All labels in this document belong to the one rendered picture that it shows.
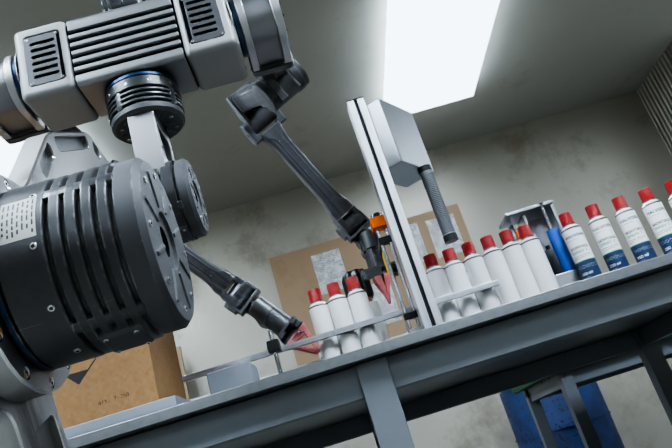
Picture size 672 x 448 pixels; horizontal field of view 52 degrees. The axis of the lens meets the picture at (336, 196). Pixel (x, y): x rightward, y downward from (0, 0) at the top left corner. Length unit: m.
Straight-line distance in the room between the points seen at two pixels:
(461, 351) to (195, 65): 0.72
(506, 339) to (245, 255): 3.85
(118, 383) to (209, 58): 0.64
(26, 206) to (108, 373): 0.80
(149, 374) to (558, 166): 4.39
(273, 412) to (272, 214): 3.88
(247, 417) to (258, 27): 0.72
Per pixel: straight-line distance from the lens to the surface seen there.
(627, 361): 3.05
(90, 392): 1.44
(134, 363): 1.42
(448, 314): 1.77
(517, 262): 1.82
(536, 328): 1.37
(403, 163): 1.73
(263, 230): 5.11
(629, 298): 1.43
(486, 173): 5.30
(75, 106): 1.37
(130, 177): 0.65
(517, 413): 4.21
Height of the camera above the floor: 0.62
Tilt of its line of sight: 22 degrees up
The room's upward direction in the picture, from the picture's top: 18 degrees counter-clockwise
